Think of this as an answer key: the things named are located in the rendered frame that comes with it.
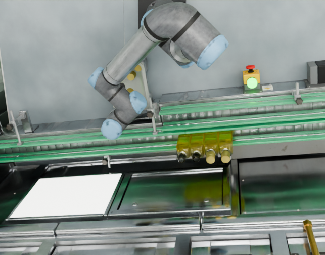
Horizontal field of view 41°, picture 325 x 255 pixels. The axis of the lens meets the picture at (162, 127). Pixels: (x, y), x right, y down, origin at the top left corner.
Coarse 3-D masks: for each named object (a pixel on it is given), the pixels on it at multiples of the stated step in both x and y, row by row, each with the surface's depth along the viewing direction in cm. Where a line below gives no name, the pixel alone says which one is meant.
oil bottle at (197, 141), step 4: (192, 136) 183; (196, 136) 183; (200, 136) 182; (204, 136) 183; (192, 140) 179; (196, 140) 179; (200, 140) 178; (192, 144) 176; (196, 144) 175; (200, 144) 175; (192, 148) 174; (196, 148) 173; (200, 148) 173; (192, 152) 174; (200, 152) 174; (204, 152) 177; (192, 156) 175; (200, 156) 174
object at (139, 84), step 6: (138, 72) 197; (144, 72) 190; (126, 78) 199; (138, 78) 198; (144, 78) 191; (126, 84) 200; (132, 84) 200; (138, 84) 200; (144, 84) 192; (138, 90) 201; (144, 90) 200; (144, 96) 202
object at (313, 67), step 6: (324, 60) 184; (312, 66) 179; (318, 66) 179; (324, 66) 178; (312, 72) 180; (318, 72) 180; (324, 72) 179; (312, 78) 181; (318, 78) 181; (324, 78) 180
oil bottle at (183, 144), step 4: (180, 136) 185; (184, 136) 184; (188, 136) 184; (180, 140) 181; (184, 140) 181; (188, 140) 180; (176, 144) 179; (180, 144) 177; (184, 144) 177; (188, 144) 177; (176, 148) 176; (180, 148) 175; (184, 148) 174; (188, 148) 175; (176, 152) 176; (188, 152) 175; (188, 156) 175
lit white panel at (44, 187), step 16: (96, 176) 195; (112, 176) 193; (32, 192) 190; (48, 192) 188; (64, 192) 185; (80, 192) 183; (96, 192) 181; (112, 192) 179; (32, 208) 177; (48, 208) 175; (64, 208) 173; (80, 208) 171; (96, 208) 170
